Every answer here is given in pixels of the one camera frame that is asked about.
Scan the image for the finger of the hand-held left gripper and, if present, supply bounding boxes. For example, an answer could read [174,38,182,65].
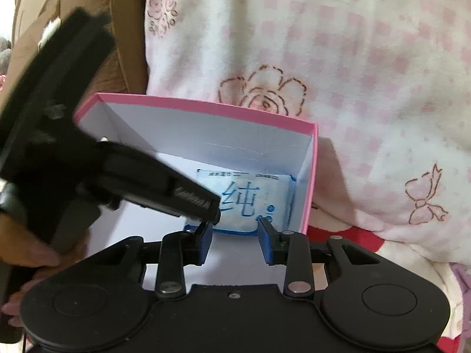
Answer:
[97,138,222,226]

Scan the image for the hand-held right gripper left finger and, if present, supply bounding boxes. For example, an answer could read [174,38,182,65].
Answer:
[88,222,215,299]

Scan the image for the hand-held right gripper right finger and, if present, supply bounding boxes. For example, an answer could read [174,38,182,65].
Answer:
[257,216,381,298]

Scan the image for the white blue wet wipes packet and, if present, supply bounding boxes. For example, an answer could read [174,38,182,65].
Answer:
[184,168,298,237]

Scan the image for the pink cardboard box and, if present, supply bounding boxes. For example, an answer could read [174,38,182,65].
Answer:
[72,93,318,293]

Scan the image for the person's left hand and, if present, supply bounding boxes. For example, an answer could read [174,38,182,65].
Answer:
[0,214,89,325]

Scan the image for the red bear printed bed sheet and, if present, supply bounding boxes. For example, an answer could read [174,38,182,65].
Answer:
[305,224,471,353]

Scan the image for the brown pillow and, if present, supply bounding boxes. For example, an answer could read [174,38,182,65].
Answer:
[7,0,150,98]

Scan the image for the pink checked pillow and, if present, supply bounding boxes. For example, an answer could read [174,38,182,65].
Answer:
[138,0,471,262]

